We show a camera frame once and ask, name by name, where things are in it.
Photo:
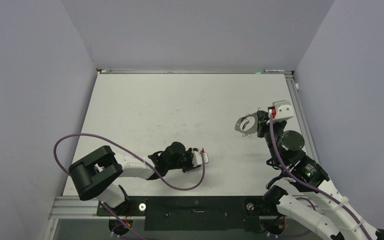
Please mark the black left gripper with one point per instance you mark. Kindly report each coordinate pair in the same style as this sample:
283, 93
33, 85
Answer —
189, 153

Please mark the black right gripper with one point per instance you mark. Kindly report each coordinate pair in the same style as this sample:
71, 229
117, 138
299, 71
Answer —
263, 119

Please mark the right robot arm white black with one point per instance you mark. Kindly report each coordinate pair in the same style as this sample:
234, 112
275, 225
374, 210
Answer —
338, 220

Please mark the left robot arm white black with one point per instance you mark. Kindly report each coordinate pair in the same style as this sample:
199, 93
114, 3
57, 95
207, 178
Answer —
94, 175

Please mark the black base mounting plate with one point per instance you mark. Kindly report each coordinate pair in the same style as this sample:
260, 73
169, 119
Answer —
201, 213

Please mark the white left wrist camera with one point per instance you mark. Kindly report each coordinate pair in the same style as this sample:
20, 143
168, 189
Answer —
199, 157

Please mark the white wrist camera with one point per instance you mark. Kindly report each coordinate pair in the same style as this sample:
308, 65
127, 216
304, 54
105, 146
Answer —
199, 157
281, 111

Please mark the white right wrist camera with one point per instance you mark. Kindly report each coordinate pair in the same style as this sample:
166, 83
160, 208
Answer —
281, 111

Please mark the aluminium frame rail right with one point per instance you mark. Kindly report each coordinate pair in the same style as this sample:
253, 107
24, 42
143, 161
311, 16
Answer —
301, 118

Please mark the aluminium frame rail back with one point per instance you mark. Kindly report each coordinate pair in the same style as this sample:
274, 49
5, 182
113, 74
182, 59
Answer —
137, 71

